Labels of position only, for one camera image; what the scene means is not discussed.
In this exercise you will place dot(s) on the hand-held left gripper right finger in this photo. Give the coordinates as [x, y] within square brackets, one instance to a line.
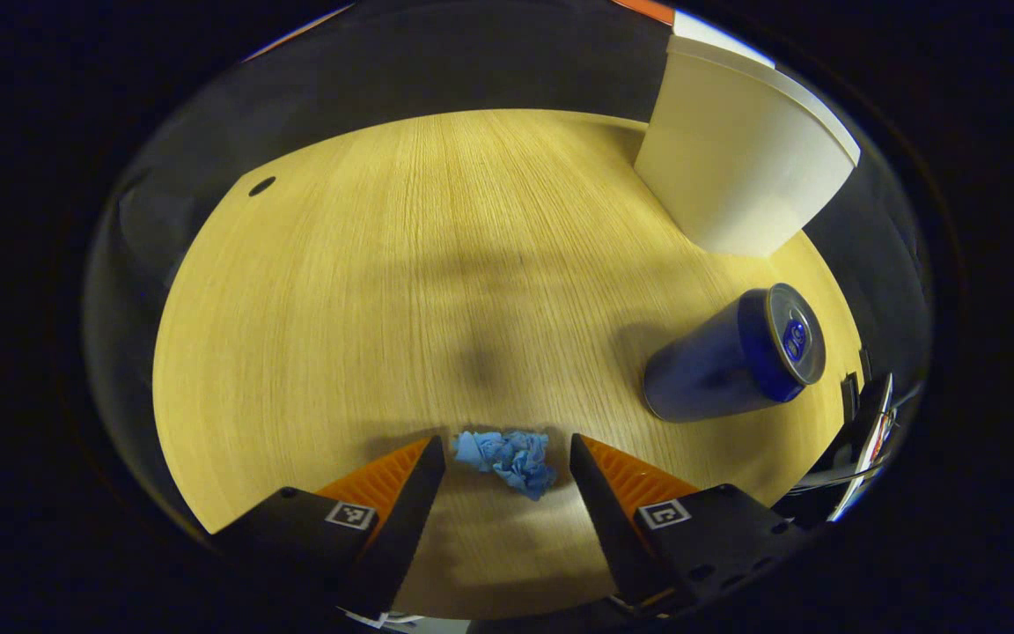
[604, 519]

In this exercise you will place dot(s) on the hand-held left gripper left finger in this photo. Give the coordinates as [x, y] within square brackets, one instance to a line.
[406, 528]

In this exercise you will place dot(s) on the blue paper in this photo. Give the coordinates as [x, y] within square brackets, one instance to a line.
[511, 462]

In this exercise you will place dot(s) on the blue pop can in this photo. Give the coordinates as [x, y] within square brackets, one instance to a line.
[718, 361]

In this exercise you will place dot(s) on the white desktop garbage bin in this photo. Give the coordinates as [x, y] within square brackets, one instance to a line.
[736, 158]

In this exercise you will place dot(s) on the black desk bracket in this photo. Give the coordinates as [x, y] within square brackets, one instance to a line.
[852, 392]

